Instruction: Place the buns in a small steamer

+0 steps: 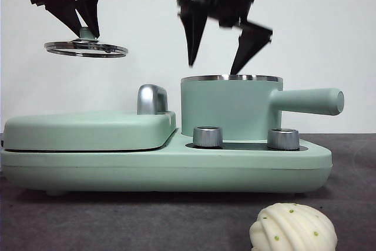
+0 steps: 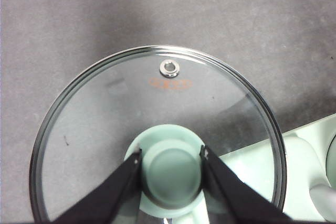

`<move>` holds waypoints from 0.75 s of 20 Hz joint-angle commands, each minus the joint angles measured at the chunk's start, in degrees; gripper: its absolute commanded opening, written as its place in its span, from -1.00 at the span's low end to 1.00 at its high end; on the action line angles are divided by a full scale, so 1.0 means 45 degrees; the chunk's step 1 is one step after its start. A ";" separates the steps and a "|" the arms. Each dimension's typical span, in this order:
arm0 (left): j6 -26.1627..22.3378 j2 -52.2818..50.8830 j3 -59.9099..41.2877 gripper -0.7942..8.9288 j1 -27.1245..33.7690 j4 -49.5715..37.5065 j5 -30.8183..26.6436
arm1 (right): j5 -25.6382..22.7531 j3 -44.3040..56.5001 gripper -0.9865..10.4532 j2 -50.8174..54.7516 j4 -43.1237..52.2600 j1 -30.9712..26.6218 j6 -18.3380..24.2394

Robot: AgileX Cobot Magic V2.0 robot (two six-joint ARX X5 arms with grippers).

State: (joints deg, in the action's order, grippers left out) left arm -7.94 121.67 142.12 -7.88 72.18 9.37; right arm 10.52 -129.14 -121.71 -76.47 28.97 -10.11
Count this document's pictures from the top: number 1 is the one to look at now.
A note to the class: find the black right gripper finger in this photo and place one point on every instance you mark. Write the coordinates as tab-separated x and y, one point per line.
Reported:
192	27
249	45

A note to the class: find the twisted white bun green specks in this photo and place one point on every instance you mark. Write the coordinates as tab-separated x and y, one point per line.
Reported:
290	227

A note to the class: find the mint green breakfast machine base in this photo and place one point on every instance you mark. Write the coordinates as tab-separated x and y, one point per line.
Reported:
176	168

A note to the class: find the silver control knob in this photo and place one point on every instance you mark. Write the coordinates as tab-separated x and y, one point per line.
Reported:
207	137
283	139

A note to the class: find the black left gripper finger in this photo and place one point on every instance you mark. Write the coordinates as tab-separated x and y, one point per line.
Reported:
92	13
63	13

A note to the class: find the glass pot lid green knob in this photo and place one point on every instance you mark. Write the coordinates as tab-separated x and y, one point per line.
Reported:
86	47

